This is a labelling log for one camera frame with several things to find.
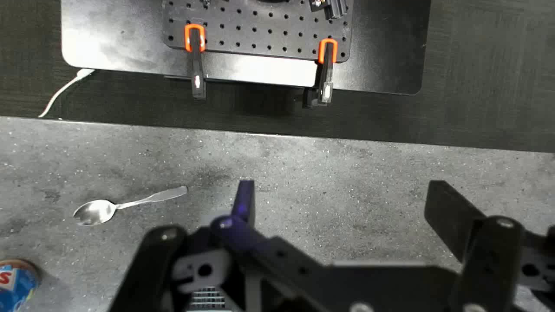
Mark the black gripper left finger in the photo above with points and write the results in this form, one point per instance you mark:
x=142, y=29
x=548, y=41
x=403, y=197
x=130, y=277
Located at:
x=253, y=244

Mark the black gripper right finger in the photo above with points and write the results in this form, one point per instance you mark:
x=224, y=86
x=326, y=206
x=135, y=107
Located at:
x=456, y=219

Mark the black perforated mounting board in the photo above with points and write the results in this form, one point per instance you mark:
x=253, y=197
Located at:
x=260, y=29

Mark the blue lidded jar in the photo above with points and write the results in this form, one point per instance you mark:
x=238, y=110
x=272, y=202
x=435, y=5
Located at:
x=14, y=287

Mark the grey robot mounting table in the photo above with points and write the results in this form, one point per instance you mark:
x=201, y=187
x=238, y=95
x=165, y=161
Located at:
x=115, y=36

